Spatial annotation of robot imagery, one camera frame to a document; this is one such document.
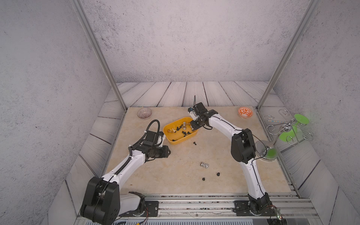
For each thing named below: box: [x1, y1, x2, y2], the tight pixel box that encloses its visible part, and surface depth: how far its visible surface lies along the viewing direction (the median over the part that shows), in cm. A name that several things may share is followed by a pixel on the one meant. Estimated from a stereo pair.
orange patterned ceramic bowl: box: [238, 106, 254, 119], surface depth 117 cm
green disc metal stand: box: [255, 109, 313, 162], surface depth 82 cm
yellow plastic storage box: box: [163, 116, 199, 145], surface depth 107 cm
